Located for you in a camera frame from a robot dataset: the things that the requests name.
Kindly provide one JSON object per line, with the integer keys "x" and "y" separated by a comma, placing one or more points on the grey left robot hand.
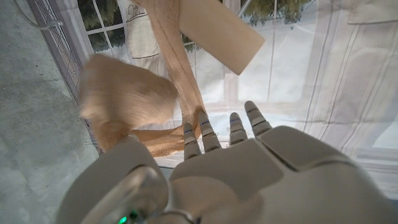
{"x": 248, "y": 180}

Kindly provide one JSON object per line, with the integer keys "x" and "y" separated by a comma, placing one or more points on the tan fabric arm wrap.
{"x": 143, "y": 102}

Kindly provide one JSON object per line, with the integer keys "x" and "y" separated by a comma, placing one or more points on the wooden stick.
{"x": 217, "y": 31}

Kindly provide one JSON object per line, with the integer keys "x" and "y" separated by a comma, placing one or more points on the printed window backdrop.
{"x": 311, "y": 77}

